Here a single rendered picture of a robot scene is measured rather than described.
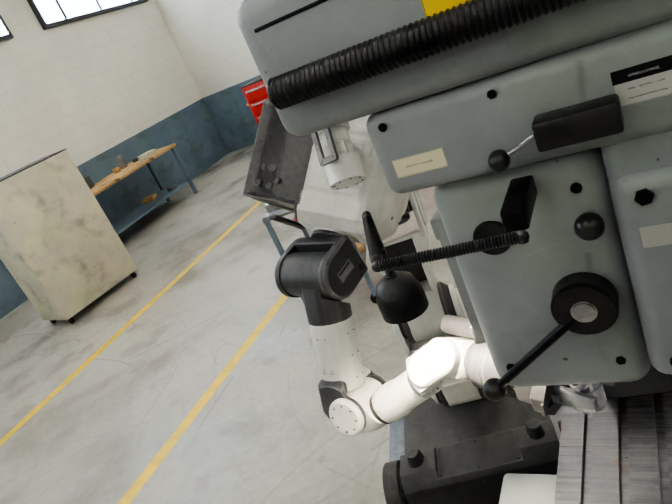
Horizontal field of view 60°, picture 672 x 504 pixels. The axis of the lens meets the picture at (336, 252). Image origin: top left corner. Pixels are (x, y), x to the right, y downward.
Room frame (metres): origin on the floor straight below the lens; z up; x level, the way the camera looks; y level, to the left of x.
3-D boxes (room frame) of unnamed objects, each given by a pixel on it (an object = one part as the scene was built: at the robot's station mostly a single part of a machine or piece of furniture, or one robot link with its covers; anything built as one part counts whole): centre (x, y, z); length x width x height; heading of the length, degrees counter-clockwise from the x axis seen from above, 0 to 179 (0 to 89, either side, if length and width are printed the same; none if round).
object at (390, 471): (1.37, 0.12, 0.50); 0.20 x 0.05 x 0.20; 165
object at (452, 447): (1.54, -0.19, 0.59); 0.64 x 0.52 x 0.33; 165
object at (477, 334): (0.73, -0.16, 1.45); 0.04 x 0.04 x 0.21; 57
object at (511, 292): (0.67, -0.25, 1.47); 0.21 x 0.19 x 0.32; 147
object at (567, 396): (0.65, -0.22, 1.23); 0.06 x 0.02 x 0.03; 34
